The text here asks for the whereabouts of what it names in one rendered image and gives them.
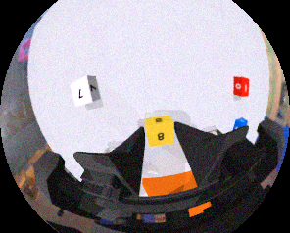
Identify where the yellow digit block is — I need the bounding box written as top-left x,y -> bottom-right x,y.
145,116 -> 174,147

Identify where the blue digit block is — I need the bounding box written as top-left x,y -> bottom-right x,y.
233,117 -> 249,131

